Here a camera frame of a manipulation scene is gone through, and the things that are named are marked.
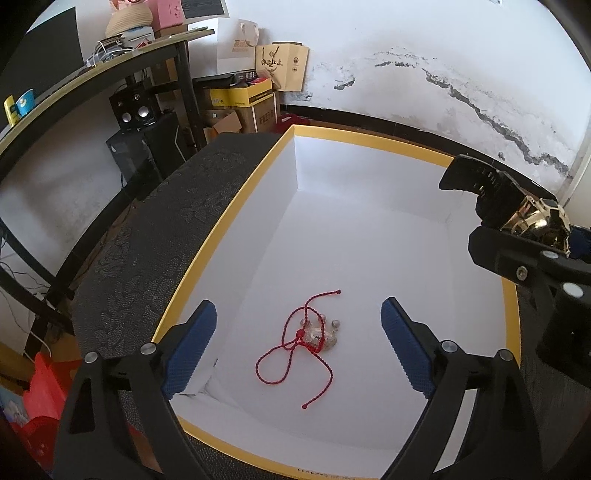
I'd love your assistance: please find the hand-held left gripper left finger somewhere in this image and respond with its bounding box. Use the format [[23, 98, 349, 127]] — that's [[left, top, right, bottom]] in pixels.
[[53, 299, 219, 480]]

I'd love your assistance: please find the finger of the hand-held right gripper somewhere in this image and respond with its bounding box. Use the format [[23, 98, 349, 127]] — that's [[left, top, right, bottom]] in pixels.
[[468, 226, 591, 366], [571, 224, 591, 259]]

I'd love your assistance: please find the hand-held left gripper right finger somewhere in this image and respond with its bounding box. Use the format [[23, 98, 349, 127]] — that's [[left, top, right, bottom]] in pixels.
[[380, 296, 544, 480]]

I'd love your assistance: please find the gold watch with black strap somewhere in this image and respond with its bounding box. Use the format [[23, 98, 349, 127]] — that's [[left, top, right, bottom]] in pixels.
[[438, 154, 574, 258]]

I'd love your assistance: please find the red cord bracelet silver charm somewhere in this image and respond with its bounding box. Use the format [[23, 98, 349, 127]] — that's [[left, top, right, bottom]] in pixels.
[[255, 289, 343, 409]]

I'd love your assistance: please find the yellow box with white inside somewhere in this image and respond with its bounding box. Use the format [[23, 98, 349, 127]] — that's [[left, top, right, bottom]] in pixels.
[[152, 124, 520, 480]]

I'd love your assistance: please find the black flower-patterned cloth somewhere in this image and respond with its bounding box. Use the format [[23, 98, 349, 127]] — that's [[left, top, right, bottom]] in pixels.
[[71, 133, 591, 480]]

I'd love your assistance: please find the red plastic bag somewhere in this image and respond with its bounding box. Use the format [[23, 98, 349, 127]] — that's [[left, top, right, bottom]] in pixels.
[[17, 352, 80, 446]]

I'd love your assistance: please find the large black speaker cabinet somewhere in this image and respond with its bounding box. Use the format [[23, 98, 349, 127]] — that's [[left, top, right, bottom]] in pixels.
[[105, 112, 186, 188]]

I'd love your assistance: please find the red cloth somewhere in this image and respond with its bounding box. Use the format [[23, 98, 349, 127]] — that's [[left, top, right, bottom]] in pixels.
[[276, 114, 309, 136]]

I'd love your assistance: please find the brown cardboard box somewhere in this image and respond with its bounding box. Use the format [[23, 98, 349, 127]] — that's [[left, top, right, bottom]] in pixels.
[[203, 102, 281, 141]]

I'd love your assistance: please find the small black speaker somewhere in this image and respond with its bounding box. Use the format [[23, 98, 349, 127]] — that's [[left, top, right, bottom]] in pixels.
[[109, 84, 158, 133]]

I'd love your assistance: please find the yellow cardboard box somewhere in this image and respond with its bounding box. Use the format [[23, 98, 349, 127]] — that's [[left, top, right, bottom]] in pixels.
[[203, 78, 279, 110]]

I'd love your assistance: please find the tan paper bag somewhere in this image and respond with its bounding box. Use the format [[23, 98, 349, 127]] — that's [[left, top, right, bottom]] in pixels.
[[255, 42, 310, 94]]

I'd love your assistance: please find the black desk with yellow edge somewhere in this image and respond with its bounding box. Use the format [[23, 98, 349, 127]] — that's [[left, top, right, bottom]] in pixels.
[[0, 28, 218, 356]]

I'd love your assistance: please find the blue cup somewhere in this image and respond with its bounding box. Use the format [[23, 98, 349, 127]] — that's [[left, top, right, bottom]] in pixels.
[[14, 89, 36, 117]]

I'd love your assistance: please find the white paper bag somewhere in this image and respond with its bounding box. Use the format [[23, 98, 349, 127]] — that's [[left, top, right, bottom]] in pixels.
[[191, 17, 260, 80]]

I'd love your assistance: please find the straw hat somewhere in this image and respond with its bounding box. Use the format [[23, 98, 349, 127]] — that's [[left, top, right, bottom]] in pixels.
[[105, 6, 153, 38]]

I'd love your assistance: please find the pink box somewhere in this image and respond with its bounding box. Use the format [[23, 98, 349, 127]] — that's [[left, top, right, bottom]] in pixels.
[[147, 0, 186, 29]]

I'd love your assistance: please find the black board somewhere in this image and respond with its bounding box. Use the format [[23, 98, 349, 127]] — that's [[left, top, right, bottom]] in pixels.
[[0, 8, 89, 86]]

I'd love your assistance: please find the white framed monitor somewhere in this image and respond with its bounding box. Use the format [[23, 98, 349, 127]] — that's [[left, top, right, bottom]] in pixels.
[[179, 0, 230, 20]]

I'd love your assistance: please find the white floor cable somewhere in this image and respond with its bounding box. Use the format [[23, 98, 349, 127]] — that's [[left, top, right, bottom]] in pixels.
[[22, 286, 52, 357]]

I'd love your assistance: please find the bundle of cables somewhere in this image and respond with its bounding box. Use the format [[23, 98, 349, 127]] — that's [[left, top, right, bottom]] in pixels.
[[84, 38, 123, 68]]

